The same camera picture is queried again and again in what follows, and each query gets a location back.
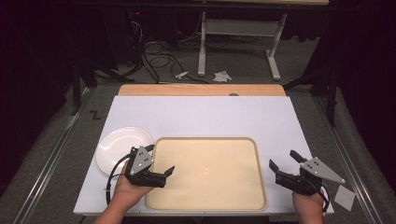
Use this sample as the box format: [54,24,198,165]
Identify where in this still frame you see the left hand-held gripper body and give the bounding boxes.
[124,145,166,189]

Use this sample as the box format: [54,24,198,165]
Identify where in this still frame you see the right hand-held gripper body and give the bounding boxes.
[275,156,347,197]

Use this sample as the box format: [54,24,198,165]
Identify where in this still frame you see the person's left hand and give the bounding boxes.
[112,164,155,206]

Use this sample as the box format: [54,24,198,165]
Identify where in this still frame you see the person's right hand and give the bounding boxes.
[291,189,326,216]

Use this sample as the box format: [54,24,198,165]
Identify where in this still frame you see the white round plate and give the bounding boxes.
[95,126,155,176]

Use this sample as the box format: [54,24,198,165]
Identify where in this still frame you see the white paper sheet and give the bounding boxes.
[333,185,356,212]

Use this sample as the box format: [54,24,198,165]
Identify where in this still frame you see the beige rectangular tray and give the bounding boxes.
[146,136,269,213]

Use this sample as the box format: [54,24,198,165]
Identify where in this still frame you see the white table mat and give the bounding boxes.
[73,95,335,217]

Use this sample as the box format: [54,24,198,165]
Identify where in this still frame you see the dark metal stand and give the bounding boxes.
[282,68,339,128]
[69,59,98,117]

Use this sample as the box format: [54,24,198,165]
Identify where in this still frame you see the crumpled white paper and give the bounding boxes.
[213,70,233,83]

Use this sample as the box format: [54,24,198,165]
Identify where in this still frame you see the black equipment case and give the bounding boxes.
[102,8,148,69]

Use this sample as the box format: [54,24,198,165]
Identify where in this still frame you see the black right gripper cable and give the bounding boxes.
[318,183,332,215]

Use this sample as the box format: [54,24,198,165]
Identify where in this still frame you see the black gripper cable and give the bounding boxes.
[104,153,134,206]
[318,183,332,215]

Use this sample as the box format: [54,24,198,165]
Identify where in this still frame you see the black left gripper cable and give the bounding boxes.
[104,153,134,206]

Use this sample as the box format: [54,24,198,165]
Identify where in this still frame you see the aluminium floor rail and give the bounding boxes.
[312,94,386,224]
[12,88,94,224]

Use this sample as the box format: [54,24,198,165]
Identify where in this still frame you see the black floor cables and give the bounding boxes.
[140,39,211,85]

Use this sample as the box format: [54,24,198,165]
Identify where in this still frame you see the white metal table frame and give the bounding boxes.
[197,0,330,82]

